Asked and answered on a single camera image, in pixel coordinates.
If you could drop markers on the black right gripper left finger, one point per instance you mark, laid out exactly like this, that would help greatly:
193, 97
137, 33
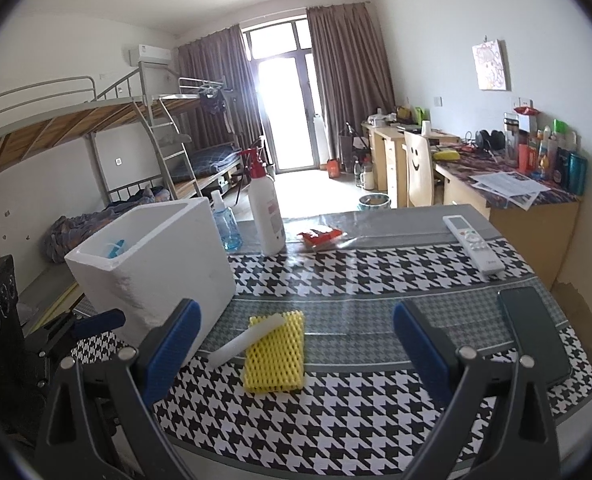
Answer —
74, 439

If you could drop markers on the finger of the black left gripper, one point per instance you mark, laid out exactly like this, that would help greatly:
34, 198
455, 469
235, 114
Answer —
57, 338

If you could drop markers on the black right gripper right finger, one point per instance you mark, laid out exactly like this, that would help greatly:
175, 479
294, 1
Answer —
520, 441

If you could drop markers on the blue face mask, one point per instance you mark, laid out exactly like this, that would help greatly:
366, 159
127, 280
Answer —
116, 249

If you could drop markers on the black smartphone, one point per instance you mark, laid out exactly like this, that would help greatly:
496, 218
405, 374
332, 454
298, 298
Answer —
535, 333

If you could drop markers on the blue patterned quilt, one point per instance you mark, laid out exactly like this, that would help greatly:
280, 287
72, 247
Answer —
66, 233

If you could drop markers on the white foam stick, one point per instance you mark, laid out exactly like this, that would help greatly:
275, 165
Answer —
246, 339

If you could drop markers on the white styrofoam box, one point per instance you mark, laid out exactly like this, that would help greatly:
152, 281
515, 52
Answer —
174, 252

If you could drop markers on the white remote control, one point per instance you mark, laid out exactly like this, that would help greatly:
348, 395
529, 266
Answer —
484, 258

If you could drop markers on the blue spray bottle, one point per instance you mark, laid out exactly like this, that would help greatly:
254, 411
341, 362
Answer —
226, 224

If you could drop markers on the metal bunk bed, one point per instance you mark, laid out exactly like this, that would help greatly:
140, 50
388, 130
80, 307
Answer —
67, 148

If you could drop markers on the white papers on desk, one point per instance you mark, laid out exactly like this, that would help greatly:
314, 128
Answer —
508, 189

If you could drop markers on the wooden smiley face chair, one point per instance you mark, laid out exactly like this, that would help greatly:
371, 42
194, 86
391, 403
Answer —
421, 182

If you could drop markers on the white pump bottle red cap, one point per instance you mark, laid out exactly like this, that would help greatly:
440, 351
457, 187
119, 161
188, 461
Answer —
264, 204

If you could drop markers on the white trash bin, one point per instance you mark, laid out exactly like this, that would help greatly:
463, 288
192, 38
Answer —
374, 201

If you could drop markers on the red snack packet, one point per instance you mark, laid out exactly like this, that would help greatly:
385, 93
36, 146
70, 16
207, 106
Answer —
321, 237

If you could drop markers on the teal bottle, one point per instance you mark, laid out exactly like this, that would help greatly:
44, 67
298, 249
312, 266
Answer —
577, 173

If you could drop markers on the black headphones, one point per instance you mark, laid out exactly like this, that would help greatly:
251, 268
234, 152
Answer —
493, 140

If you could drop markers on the white air conditioner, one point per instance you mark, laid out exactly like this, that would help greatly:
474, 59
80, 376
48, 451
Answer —
143, 53

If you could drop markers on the orange bucket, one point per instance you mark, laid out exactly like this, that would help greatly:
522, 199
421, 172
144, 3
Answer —
333, 169

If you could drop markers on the left grey curtain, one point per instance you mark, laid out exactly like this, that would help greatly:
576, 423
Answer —
228, 111

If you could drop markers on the grey curtain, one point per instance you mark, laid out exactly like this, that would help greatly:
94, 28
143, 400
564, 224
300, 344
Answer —
228, 111
351, 63

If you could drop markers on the right grey curtain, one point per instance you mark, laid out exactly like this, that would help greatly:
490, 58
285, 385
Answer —
351, 63

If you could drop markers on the anime wall picture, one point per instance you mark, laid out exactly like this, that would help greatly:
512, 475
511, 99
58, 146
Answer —
491, 68

